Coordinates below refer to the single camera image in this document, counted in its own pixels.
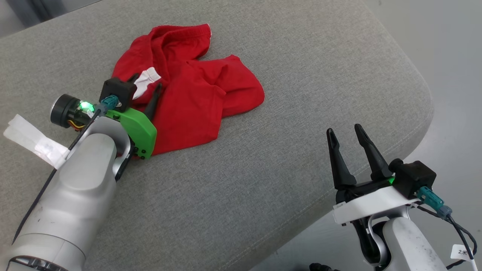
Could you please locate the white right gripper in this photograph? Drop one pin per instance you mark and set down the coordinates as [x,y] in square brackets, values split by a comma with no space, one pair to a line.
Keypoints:
[369,205]

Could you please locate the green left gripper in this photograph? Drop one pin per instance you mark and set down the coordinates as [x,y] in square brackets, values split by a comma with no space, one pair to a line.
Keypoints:
[141,131]

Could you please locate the plain red garment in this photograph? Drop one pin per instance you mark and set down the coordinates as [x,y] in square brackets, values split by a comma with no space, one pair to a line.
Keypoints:
[188,101]

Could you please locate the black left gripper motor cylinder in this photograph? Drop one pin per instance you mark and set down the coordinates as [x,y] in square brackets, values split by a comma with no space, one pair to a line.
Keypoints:
[64,110]

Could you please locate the grey fabric sofa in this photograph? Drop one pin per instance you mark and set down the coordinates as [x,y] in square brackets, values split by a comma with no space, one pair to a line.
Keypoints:
[263,169]

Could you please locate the white tape strip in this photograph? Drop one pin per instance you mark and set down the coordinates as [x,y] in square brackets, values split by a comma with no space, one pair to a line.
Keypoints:
[30,137]

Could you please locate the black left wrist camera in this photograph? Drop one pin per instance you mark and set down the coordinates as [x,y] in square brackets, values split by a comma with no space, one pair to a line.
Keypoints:
[118,92]

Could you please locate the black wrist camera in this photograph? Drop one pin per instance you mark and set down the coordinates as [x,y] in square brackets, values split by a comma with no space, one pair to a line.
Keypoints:
[118,92]
[414,178]

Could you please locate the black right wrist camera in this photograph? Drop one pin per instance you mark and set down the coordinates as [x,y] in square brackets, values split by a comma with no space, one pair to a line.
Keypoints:
[414,178]

